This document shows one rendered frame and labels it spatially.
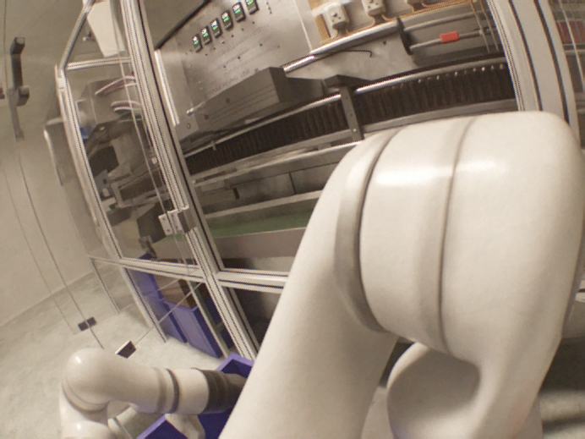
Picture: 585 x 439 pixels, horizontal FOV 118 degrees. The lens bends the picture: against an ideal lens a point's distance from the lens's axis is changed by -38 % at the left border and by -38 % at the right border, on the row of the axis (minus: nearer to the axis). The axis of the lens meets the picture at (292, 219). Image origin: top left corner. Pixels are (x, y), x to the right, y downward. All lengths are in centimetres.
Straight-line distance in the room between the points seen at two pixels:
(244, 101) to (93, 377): 71
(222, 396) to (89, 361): 21
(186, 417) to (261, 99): 71
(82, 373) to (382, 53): 101
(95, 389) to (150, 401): 8
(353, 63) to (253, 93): 37
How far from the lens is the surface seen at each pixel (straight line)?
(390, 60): 94
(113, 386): 36
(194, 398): 43
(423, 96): 65
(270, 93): 75
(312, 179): 89
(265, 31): 126
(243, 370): 77
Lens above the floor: 89
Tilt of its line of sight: 15 degrees down
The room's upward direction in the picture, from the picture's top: 17 degrees counter-clockwise
